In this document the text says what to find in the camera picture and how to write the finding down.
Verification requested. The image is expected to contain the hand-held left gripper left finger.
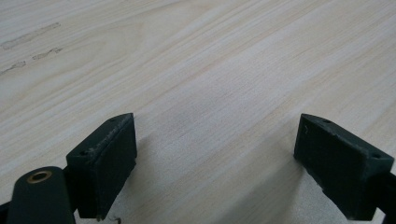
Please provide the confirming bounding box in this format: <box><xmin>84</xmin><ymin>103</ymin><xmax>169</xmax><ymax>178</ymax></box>
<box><xmin>65</xmin><ymin>112</ymin><xmax>138</xmax><ymax>221</ymax></box>

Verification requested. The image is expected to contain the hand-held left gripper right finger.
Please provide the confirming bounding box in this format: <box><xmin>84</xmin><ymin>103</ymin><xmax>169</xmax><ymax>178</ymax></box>
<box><xmin>293</xmin><ymin>113</ymin><xmax>395</xmax><ymax>222</ymax></box>

